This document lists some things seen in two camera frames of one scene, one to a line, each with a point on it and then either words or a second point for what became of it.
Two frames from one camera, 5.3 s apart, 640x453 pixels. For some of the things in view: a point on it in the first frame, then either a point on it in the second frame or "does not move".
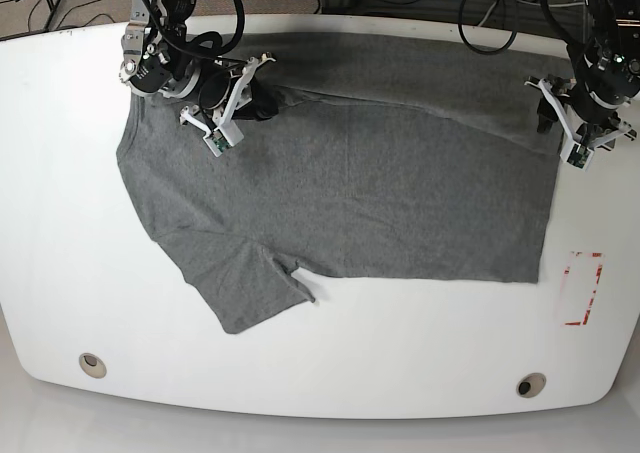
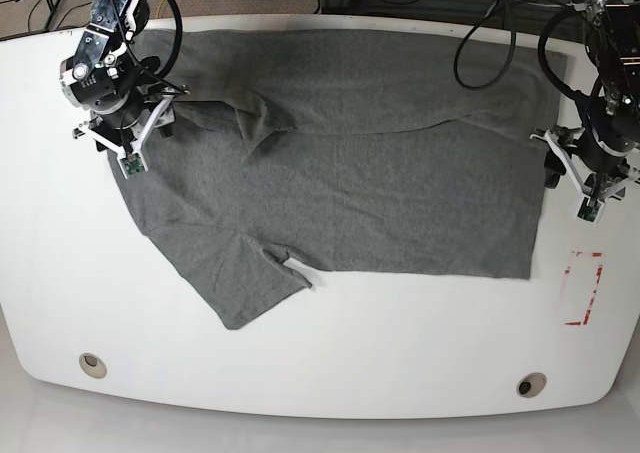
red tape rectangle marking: (581, 280) does not move
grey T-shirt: (393, 156) does not move
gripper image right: (584, 127) -> (597, 186)
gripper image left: (227, 97) -> (130, 142)
